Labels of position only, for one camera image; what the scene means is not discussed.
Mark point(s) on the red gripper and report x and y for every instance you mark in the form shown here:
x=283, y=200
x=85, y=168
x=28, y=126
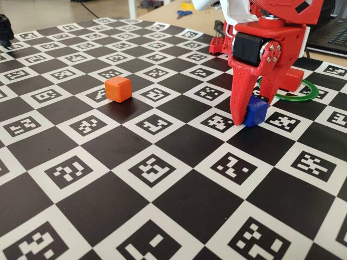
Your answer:
x=267, y=35

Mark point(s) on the blue cube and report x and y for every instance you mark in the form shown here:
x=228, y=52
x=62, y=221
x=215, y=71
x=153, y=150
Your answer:
x=256, y=113

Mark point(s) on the red cube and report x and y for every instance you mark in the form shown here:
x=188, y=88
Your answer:
x=294, y=81

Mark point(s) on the orange cube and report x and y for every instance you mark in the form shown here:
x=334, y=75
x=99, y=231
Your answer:
x=119, y=90

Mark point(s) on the red robot arm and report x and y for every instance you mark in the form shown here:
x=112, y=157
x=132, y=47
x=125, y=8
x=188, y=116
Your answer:
x=284, y=8

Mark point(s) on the black laptop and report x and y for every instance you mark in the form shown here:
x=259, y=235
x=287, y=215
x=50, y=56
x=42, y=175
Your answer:
x=333, y=38

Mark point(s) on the blue scissors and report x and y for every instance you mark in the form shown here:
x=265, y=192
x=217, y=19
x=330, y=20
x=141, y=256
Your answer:
x=184, y=13

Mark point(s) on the yellow tape roll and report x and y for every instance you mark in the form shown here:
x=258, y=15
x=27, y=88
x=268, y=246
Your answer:
x=187, y=5

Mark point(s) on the black white marker mat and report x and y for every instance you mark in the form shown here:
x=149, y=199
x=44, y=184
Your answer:
x=173, y=189

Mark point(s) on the white table leg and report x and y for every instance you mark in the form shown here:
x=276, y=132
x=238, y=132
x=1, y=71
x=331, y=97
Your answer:
x=132, y=8

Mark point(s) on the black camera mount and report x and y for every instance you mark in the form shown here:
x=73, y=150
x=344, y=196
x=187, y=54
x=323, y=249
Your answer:
x=5, y=29

